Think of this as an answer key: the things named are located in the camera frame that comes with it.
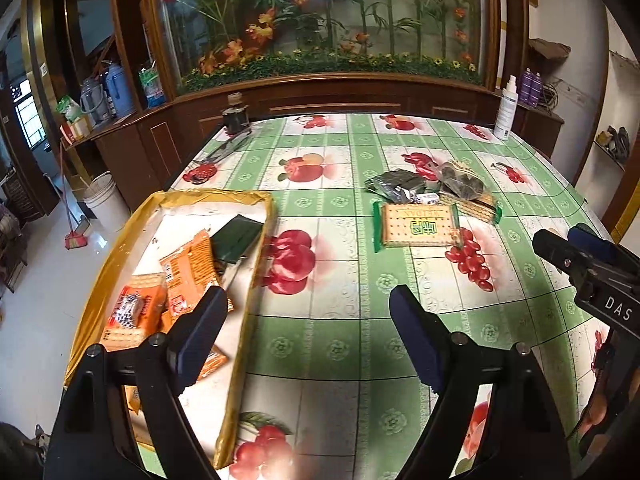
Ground red yellow boxes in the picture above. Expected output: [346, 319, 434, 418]
[62, 116, 96, 142]

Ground dark grey snack packet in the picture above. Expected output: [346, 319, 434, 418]
[365, 170, 427, 204]

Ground green checked fruit tablecloth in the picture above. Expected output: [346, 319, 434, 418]
[135, 112, 626, 480]

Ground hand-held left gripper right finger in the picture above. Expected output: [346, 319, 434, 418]
[389, 284, 573, 480]

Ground green white packet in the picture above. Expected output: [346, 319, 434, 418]
[56, 96, 82, 122]

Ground tools on wall shelf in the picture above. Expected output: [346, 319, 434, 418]
[595, 125, 633, 162]

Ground dark striped cracker packet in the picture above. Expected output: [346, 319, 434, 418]
[440, 192, 503, 224]

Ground grey water jug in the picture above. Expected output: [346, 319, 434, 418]
[80, 77, 108, 123]

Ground green edged cracker packet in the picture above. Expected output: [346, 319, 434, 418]
[372, 201, 462, 253]

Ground yellow cardboard tray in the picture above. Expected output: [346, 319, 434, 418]
[65, 187, 276, 468]

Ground red broom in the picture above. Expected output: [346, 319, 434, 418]
[59, 142, 91, 252]

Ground small blue white candy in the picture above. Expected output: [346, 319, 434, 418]
[114, 294, 147, 329]

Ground glass tank with fake plants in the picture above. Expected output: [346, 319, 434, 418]
[142, 0, 501, 96]

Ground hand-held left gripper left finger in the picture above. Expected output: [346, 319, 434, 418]
[42, 285, 231, 480]

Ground orange cracker packet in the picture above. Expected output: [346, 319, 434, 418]
[100, 272, 168, 351]

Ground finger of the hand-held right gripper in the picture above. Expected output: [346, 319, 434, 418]
[531, 229, 593, 286]
[566, 222, 621, 266]

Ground blue thermos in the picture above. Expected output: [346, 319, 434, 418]
[102, 62, 136, 116]

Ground clear bag of dark snacks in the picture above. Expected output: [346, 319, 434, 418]
[434, 160, 486, 201]

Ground fly swatter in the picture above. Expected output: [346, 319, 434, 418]
[182, 132, 253, 184]

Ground white plastic bucket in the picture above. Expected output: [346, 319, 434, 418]
[82, 171, 132, 233]

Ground white spray bottle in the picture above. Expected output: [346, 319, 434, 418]
[494, 75, 518, 141]

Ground green plastic bag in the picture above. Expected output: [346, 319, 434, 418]
[138, 62, 166, 108]

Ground dark green packet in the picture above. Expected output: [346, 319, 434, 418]
[209, 215, 266, 266]

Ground orange yellow snack packet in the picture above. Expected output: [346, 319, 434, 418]
[125, 344, 229, 413]

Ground wooden cabinet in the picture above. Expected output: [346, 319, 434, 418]
[60, 72, 566, 211]

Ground dark jar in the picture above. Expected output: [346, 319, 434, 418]
[221, 92, 251, 136]

